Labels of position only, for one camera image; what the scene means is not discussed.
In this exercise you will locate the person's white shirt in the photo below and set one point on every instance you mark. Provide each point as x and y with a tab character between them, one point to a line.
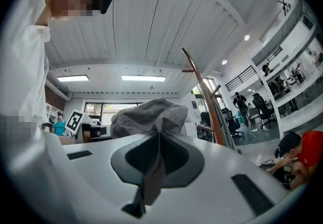
22	54

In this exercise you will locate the black framed window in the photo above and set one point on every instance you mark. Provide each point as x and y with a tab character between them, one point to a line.
111	109

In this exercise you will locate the wooden coat rack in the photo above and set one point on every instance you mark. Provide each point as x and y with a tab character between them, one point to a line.
214	117

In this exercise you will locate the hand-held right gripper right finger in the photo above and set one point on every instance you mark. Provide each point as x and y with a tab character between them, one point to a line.
179	160

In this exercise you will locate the rectangular ceiling light panel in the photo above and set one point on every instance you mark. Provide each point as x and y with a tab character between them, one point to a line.
73	78
143	78

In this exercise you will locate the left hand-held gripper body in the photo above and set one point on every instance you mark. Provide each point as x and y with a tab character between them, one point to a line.
74	119

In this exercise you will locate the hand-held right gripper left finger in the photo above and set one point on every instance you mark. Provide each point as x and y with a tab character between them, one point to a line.
136	157

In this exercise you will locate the black head camera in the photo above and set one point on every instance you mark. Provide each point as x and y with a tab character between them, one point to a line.
106	3

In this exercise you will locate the blue wall poster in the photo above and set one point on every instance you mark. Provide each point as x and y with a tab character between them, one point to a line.
194	105

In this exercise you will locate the grey metal stand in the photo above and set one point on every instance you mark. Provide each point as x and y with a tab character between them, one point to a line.
223	127

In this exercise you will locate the black balcony railing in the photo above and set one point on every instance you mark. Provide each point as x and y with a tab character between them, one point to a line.
242	78

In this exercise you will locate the grey cap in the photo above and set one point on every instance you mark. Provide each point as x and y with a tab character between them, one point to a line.
151	117

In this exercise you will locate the black office chair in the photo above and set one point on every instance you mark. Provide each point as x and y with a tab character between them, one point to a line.
261	108
232	120

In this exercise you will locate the round ceiling spotlight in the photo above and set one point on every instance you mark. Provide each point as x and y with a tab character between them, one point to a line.
224	62
246	37

